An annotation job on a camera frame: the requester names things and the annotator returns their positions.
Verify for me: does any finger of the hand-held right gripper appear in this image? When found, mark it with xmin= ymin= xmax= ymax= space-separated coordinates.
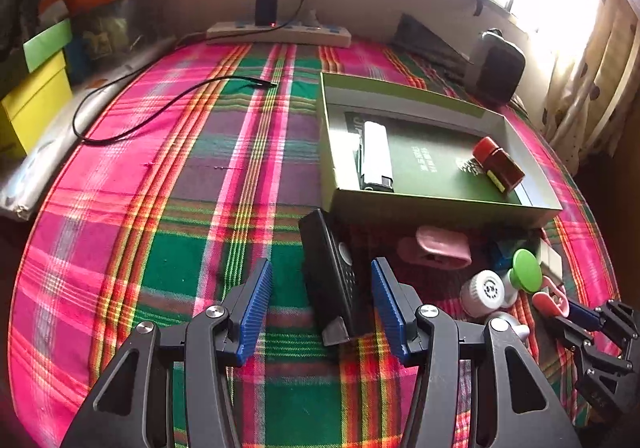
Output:
xmin=547 ymin=315 xmax=635 ymax=425
xmin=567 ymin=301 xmax=640 ymax=354

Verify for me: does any white power strip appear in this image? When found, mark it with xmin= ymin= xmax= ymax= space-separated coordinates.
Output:
xmin=206 ymin=21 xmax=352 ymax=48

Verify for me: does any green cardboard box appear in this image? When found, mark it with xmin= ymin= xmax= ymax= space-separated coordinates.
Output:
xmin=319 ymin=72 xmax=565 ymax=229

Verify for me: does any pink green plaid blanket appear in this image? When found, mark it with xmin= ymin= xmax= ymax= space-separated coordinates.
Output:
xmin=7 ymin=41 xmax=621 ymax=448

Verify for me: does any white and black stapler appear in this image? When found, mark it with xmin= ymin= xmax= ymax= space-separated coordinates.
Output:
xmin=356 ymin=119 xmax=396 ymax=192

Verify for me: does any black device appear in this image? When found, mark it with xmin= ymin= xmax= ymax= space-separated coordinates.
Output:
xmin=298 ymin=209 xmax=386 ymax=346

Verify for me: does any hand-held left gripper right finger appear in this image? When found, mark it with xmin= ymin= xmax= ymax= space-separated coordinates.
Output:
xmin=371 ymin=257 xmax=583 ymax=448

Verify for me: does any dark green booklet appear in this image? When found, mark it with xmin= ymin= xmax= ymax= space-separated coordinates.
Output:
xmin=345 ymin=111 xmax=521 ymax=204

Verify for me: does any black charger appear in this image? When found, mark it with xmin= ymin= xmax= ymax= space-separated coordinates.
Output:
xmin=255 ymin=0 xmax=278 ymax=26

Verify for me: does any cream dotted curtain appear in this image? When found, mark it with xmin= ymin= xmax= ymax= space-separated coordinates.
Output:
xmin=540 ymin=0 xmax=640 ymax=169

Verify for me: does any white adapter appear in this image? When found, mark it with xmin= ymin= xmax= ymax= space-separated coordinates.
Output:
xmin=537 ymin=241 xmax=564 ymax=279

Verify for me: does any small blue object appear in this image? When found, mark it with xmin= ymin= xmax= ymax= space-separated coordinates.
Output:
xmin=487 ymin=238 xmax=521 ymax=271

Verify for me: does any red cap bottle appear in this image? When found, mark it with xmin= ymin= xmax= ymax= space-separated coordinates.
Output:
xmin=472 ymin=137 xmax=526 ymax=194

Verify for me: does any yellow box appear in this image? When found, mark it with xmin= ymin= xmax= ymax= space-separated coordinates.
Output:
xmin=0 ymin=51 xmax=74 ymax=159

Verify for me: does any white round bottle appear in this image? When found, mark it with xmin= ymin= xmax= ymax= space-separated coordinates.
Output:
xmin=460 ymin=269 xmax=504 ymax=319

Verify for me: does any green lidded box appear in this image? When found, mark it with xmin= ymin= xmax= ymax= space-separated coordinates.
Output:
xmin=22 ymin=18 xmax=74 ymax=72

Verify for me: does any clear plastic container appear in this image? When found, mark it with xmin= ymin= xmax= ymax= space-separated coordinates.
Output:
xmin=70 ymin=0 xmax=171 ymax=79

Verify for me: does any red pink small scoop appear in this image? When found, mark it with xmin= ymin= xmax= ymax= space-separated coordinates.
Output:
xmin=532 ymin=275 xmax=571 ymax=318

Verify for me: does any black speaker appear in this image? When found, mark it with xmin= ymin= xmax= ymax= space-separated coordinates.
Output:
xmin=465 ymin=28 xmax=527 ymax=102

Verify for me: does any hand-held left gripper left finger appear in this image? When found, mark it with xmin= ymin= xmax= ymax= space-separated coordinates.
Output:
xmin=60 ymin=258 xmax=275 ymax=448

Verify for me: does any black charging cable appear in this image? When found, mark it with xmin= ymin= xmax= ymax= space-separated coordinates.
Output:
xmin=72 ymin=0 xmax=306 ymax=145

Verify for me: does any small grey object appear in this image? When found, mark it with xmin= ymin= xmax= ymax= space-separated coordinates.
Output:
xmin=482 ymin=311 xmax=530 ymax=339

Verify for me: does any large pink clip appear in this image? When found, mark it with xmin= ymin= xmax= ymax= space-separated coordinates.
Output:
xmin=397 ymin=225 xmax=473 ymax=270

